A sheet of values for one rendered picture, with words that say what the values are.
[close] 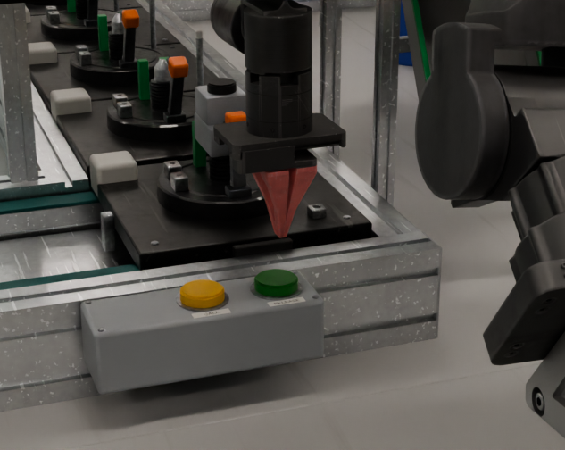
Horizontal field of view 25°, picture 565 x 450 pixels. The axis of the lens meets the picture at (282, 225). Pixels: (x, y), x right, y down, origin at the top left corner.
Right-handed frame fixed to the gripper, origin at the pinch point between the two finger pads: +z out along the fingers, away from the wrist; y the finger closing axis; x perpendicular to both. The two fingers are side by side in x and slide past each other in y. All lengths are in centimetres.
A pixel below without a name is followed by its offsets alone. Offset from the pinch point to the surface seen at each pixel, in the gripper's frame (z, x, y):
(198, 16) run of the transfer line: 12, -140, -32
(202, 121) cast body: -3.4, -22.4, 0.6
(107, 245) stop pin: 8.6, -22.0, 11.3
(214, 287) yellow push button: 5.3, -1.0, 6.0
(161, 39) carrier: 3, -87, -12
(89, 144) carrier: 4.4, -43.4, 8.5
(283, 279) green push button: 5.3, -0.5, -0.4
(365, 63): 14, -100, -51
